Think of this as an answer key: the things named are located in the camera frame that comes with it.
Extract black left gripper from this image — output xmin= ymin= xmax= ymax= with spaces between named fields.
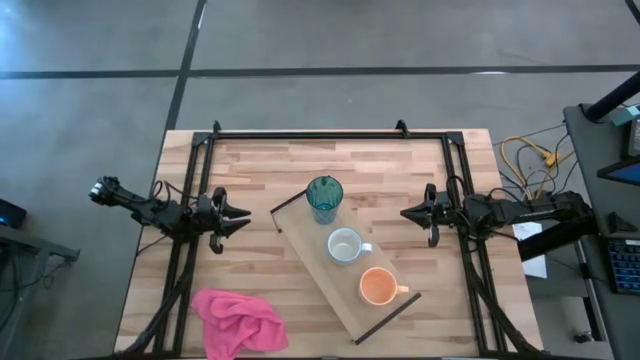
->
xmin=192 ymin=194 xmax=252 ymax=242

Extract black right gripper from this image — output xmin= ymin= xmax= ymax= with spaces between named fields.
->
xmin=399 ymin=183 xmax=456 ymax=231

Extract white mug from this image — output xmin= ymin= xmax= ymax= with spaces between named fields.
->
xmin=326 ymin=226 xmax=374 ymax=266

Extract orange mug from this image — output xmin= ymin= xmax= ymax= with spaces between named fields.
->
xmin=358 ymin=266 xmax=410 ymax=307

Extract teal translucent plastic cup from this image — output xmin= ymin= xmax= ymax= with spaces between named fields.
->
xmin=305 ymin=175 xmax=345 ymax=226

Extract light wooden shelf board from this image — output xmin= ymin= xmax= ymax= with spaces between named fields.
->
xmin=270 ymin=191 xmax=422 ymax=346

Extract pink cloth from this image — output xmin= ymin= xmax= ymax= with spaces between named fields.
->
xmin=191 ymin=287 xmax=290 ymax=360

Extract white paper sheet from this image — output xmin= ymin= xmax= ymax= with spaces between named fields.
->
xmin=513 ymin=219 xmax=549 ymax=280

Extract black desk support bar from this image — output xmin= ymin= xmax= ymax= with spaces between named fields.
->
xmin=517 ymin=214 xmax=601 ymax=264

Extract grey desk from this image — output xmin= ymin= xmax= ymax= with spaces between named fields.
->
xmin=562 ymin=102 xmax=640 ymax=360

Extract grey side table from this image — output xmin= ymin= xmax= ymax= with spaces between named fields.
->
xmin=0 ymin=224 xmax=81 ymax=360

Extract tablet with blue screen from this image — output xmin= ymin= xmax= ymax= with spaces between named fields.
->
xmin=596 ymin=154 xmax=640 ymax=187

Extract dark keyboard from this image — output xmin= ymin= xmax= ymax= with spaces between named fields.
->
xmin=607 ymin=238 xmax=640 ymax=295

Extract black device with blue light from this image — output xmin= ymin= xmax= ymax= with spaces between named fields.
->
xmin=0 ymin=198 xmax=29 ymax=230

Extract teal box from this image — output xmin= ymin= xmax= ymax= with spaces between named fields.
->
xmin=610 ymin=103 xmax=640 ymax=127

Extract black pole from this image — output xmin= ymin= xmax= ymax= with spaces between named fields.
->
xmin=583 ymin=69 xmax=640 ymax=123

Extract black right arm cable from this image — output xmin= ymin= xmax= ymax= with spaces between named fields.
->
xmin=445 ymin=174 xmax=469 ymax=211

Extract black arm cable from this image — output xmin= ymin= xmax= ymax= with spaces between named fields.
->
xmin=445 ymin=174 xmax=469 ymax=211
xmin=149 ymin=178 xmax=201 ymax=202

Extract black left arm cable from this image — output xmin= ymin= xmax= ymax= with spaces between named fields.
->
xmin=149 ymin=178 xmax=201 ymax=202

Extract black aluminium table frame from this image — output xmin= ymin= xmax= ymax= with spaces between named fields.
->
xmin=114 ymin=118 xmax=544 ymax=359

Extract yellow cable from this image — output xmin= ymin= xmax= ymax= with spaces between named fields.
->
xmin=501 ymin=134 xmax=576 ymax=201

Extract black triangular bracket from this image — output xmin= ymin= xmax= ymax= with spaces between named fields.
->
xmin=606 ymin=211 xmax=639 ymax=234

